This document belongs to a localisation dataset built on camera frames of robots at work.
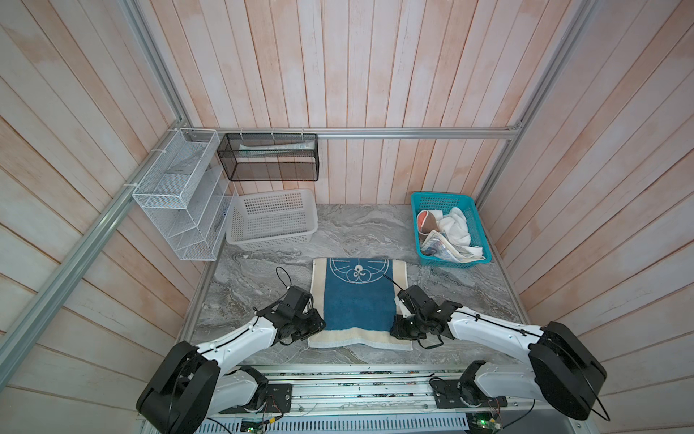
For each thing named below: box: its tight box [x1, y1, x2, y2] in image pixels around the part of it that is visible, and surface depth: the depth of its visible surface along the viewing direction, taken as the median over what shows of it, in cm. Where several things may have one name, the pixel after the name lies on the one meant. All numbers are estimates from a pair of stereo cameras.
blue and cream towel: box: [307, 257, 414, 350], surface depth 92 cm
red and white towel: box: [415, 209, 440, 242], surface depth 109 cm
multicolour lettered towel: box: [421, 229, 486, 264], surface depth 91 cm
